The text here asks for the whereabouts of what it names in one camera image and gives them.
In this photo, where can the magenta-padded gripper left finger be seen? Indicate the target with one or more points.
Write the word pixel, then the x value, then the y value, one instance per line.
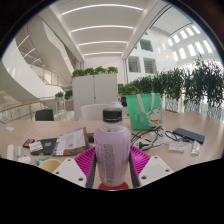
pixel 68 171

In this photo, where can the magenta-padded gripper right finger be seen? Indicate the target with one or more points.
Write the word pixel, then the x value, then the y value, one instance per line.
pixel 155 170

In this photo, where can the purple drink bottle black cap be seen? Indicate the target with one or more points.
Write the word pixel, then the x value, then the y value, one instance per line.
pixel 112 153

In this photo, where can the teal marker pen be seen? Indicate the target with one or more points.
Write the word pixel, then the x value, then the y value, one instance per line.
pixel 42 161

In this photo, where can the open magazine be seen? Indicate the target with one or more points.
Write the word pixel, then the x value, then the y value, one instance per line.
pixel 71 141

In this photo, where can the black notebook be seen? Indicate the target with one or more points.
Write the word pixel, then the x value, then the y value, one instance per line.
pixel 49 146

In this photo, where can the small white printed card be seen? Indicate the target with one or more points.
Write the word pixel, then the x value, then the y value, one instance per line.
pixel 177 147

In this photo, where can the black power adapter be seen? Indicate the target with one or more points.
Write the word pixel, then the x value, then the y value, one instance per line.
pixel 90 138

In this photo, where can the crumpled clear plastic packet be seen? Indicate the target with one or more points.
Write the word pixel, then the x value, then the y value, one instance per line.
pixel 195 147

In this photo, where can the dark blue flat pouch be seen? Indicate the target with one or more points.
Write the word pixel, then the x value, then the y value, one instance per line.
pixel 188 135

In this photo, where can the small black and red box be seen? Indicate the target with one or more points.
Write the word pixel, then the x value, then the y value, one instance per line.
pixel 28 143

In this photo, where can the green tote bag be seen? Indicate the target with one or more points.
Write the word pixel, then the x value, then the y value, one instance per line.
pixel 141 111

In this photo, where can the white power strip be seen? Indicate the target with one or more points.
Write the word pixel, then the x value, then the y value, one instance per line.
pixel 10 151

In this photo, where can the black chair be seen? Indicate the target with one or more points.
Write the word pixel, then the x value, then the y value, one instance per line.
pixel 44 115

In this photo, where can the white chair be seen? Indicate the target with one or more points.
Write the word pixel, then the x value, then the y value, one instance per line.
pixel 91 112

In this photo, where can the white paper sheet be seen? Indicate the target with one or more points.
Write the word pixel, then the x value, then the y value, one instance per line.
pixel 10 128

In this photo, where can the potted green plant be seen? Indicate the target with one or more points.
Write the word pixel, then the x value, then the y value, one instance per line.
pixel 68 96

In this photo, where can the glass railing with wooden handrail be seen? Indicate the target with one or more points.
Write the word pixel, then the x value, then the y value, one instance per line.
pixel 20 110

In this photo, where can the white cabinet with green plants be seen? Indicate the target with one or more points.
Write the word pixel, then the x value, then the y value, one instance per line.
pixel 95 93

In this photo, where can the green plant hedge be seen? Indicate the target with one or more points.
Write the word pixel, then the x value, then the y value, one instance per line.
pixel 186 83

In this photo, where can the ceiling light strips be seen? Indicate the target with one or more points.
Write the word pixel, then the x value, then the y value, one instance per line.
pixel 101 27

